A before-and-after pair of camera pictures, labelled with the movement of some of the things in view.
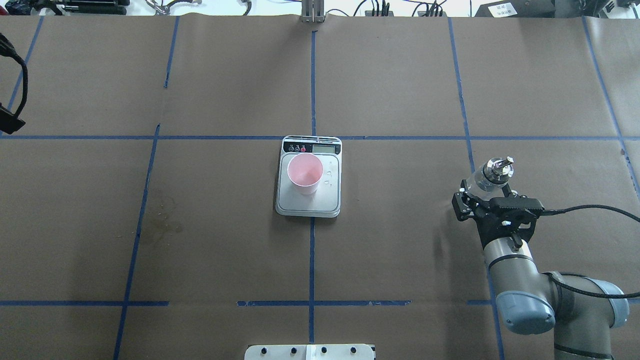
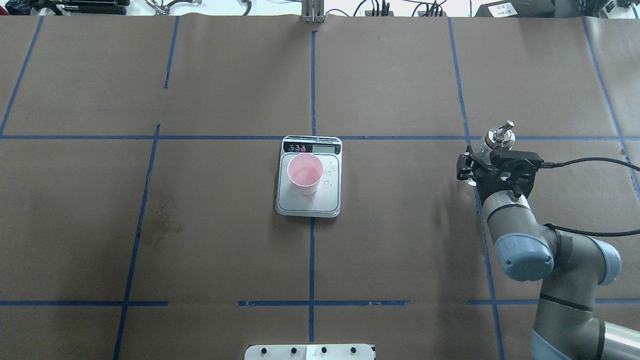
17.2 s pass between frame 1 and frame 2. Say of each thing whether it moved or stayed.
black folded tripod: stayed
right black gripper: moved
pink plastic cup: stayed
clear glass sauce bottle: moved
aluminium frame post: stayed
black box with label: stayed
